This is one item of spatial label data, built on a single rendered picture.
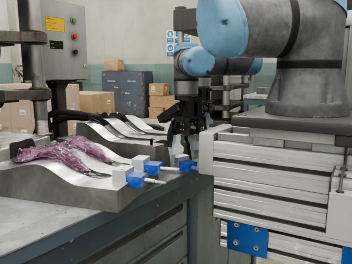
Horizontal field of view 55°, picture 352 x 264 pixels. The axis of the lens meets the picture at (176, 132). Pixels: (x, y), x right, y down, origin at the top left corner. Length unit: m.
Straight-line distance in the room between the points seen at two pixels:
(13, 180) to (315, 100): 0.72
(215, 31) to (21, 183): 0.61
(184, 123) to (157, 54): 7.40
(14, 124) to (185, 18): 2.92
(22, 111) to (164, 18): 4.39
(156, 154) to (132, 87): 7.10
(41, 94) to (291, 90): 1.21
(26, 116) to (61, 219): 4.46
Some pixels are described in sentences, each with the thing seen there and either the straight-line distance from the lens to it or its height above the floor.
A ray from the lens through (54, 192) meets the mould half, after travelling 0.87.
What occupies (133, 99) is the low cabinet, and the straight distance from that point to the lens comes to 8.13.
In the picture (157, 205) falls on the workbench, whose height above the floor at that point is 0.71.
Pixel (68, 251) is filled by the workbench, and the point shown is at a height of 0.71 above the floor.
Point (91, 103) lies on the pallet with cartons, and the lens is 5.65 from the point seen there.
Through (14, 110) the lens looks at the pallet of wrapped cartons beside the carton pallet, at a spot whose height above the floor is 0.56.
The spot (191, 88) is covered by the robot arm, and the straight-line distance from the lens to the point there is 0.99.
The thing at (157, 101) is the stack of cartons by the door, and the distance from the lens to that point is 7.95.
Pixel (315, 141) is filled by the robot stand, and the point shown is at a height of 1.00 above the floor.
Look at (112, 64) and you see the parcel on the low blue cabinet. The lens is 8.44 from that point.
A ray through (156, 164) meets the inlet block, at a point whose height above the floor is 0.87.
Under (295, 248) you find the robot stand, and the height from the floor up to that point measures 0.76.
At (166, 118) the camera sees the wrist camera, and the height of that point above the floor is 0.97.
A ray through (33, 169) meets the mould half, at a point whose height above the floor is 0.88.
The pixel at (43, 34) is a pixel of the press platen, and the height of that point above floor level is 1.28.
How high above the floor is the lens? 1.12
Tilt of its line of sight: 10 degrees down
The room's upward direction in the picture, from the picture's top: straight up
